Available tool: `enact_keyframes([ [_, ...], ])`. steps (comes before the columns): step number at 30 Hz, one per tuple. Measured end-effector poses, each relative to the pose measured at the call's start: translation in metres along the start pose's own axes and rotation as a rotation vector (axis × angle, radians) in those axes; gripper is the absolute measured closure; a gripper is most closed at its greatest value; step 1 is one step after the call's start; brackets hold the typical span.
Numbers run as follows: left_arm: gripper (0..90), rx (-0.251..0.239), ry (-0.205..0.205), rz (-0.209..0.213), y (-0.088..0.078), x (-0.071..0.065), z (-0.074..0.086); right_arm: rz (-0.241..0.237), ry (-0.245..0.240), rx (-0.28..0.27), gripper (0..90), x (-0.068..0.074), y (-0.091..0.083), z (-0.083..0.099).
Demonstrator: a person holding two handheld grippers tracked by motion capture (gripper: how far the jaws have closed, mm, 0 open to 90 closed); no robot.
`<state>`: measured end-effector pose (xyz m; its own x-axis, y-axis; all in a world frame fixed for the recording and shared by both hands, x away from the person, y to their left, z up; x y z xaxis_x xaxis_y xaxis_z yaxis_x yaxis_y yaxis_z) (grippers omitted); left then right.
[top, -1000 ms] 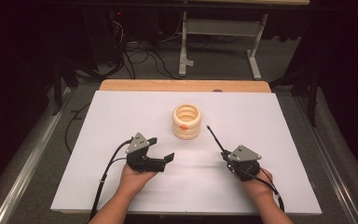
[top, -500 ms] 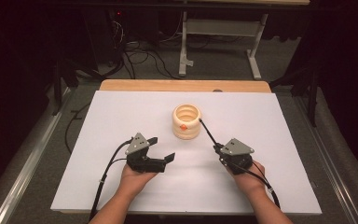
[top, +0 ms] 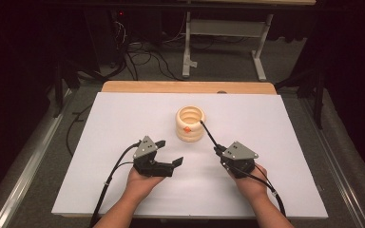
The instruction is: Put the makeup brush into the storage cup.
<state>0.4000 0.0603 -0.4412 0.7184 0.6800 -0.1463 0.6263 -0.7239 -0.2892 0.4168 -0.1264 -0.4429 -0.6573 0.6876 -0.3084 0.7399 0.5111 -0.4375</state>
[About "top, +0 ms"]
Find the dark box with red light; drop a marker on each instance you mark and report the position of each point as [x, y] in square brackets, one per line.
[106, 34]

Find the person's right hand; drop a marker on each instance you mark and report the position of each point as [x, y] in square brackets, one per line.
[250, 186]

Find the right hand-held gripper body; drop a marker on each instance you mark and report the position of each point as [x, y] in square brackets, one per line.
[239, 160]

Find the dark metal stand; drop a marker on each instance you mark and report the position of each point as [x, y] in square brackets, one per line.
[64, 82]
[313, 91]

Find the wooden table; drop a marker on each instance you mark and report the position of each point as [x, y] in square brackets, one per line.
[187, 86]

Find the white board table cover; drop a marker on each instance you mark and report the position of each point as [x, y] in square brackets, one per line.
[183, 107]

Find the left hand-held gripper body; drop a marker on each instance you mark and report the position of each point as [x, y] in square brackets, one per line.
[150, 164]

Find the metal floor rail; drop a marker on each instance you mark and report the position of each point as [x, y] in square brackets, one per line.
[336, 164]
[28, 171]

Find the person's left hand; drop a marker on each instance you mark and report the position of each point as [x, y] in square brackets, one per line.
[142, 185]

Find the cream ribbed pen holder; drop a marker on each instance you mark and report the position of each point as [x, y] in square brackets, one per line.
[190, 124]

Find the white metal desk frame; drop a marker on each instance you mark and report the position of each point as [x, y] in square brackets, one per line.
[225, 28]

